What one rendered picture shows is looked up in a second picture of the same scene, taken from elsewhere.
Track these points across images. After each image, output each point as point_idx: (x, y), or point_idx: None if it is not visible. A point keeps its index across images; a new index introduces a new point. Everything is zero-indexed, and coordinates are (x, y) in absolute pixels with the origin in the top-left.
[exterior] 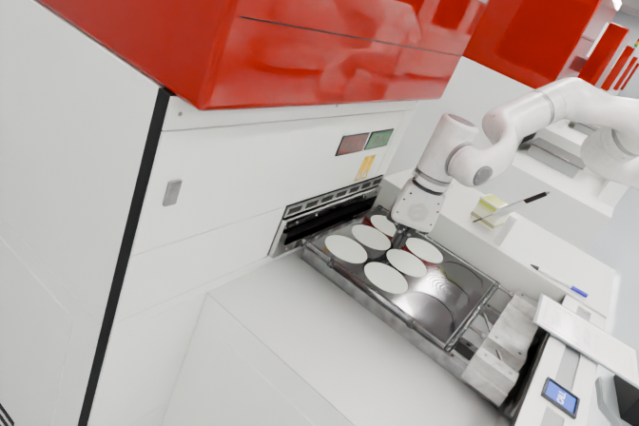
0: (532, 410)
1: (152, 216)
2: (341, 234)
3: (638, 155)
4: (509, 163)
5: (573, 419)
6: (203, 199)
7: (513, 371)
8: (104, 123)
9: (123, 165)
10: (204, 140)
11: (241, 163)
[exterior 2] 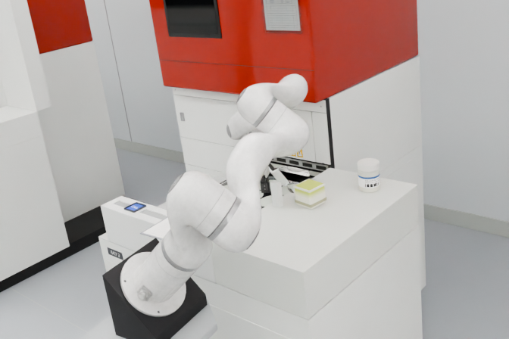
0: (129, 200)
1: (180, 123)
2: None
3: (252, 125)
4: (234, 125)
5: (124, 209)
6: (195, 124)
7: None
8: None
9: None
10: (185, 100)
11: (202, 113)
